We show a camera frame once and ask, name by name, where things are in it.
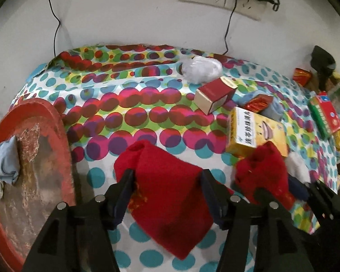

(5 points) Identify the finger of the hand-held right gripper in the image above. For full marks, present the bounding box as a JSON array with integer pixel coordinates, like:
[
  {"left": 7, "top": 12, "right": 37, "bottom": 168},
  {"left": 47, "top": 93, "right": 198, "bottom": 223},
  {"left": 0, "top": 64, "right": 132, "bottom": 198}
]
[
  {"left": 253, "top": 187, "right": 276, "bottom": 204},
  {"left": 287, "top": 175, "right": 340, "bottom": 224}
]

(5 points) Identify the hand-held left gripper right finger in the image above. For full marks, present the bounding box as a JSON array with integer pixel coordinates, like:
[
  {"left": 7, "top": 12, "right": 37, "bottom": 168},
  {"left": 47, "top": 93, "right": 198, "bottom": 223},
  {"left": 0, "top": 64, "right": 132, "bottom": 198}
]
[{"left": 200, "top": 169, "right": 315, "bottom": 272}]

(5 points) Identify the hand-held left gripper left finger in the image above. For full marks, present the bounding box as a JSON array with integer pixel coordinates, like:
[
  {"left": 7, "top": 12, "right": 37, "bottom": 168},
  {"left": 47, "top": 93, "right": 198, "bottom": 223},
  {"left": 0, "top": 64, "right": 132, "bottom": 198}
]
[{"left": 23, "top": 169, "right": 135, "bottom": 272}]

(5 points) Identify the red sock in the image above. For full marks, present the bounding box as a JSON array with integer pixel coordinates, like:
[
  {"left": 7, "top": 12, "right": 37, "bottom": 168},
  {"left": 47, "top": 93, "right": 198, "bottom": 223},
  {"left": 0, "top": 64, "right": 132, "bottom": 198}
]
[
  {"left": 114, "top": 140, "right": 233, "bottom": 260},
  {"left": 234, "top": 141, "right": 296, "bottom": 210}
]

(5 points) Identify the yellow cardboard box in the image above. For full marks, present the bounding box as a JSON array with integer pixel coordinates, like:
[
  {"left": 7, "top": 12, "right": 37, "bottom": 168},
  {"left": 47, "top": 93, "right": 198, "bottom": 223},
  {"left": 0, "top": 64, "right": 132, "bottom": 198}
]
[{"left": 225, "top": 106, "right": 289, "bottom": 159}]

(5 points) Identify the light blue sock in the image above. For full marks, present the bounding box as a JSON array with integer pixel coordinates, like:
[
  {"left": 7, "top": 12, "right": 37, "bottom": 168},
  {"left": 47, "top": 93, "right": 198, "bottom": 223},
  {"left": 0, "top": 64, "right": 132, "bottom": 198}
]
[{"left": 238, "top": 91, "right": 285, "bottom": 122}]

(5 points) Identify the red plastic basin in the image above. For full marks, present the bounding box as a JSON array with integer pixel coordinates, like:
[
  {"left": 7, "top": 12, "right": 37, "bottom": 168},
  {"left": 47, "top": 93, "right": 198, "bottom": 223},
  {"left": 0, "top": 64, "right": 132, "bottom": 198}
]
[{"left": 0, "top": 98, "right": 77, "bottom": 272}]

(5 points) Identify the red foil packet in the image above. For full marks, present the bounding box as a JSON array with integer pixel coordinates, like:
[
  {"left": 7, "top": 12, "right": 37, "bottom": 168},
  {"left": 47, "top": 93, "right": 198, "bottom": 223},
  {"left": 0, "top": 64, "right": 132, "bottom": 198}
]
[{"left": 245, "top": 94, "right": 274, "bottom": 112}]

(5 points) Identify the red and green box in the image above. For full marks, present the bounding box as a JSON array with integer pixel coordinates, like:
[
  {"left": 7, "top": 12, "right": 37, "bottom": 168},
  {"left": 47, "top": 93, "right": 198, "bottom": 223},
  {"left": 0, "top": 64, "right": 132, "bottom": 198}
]
[{"left": 309, "top": 91, "right": 340, "bottom": 139}]

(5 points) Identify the polka dot tablecloth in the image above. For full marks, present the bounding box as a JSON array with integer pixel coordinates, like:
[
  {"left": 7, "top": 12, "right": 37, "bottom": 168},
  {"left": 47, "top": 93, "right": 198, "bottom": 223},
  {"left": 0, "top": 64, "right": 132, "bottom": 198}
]
[{"left": 8, "top": 44, "right": 340, "bottom": 272}]

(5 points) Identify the red snack packet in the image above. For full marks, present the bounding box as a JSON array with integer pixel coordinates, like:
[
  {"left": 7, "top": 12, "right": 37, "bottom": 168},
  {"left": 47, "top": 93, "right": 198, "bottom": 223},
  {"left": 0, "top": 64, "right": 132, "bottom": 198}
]
[{"left": 293, "top": 67, "right": 312, "bottom": 87}]

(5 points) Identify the dark red cardboard box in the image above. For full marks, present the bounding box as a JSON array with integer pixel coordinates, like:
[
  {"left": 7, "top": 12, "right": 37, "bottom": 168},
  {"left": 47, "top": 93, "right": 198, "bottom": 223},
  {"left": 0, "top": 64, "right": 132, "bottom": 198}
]
[{"left": 194, "top": 76, "right": 238, "bottom": 115}]

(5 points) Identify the blue and white sock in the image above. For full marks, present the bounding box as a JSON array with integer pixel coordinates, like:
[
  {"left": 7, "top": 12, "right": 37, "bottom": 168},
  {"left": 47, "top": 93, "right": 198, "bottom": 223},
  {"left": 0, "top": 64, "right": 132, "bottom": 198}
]
[{"left": 0, "top": 136, "right": 20, "bottom": 203}]

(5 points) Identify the black plastic object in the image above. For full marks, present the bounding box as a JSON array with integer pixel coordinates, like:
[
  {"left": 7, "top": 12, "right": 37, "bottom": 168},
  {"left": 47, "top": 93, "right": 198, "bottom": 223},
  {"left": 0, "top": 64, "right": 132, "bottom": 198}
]
[{"left": 310, "top": 45, "right": 337, "bottom": 90}]

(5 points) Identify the charger cable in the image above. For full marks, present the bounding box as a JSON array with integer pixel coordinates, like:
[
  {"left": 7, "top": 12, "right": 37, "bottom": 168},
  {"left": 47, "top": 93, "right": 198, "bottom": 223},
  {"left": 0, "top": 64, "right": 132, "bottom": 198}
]
[{"left": 222, "top": 0, "right": 239, "bottom": 56}]

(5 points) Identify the thin wall cable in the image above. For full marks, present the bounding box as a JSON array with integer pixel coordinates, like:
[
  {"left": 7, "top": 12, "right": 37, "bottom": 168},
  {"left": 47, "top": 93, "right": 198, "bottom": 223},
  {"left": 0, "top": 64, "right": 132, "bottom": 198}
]
[{"left": 44, "top": 0, "right": 62, "bottom": 58}]

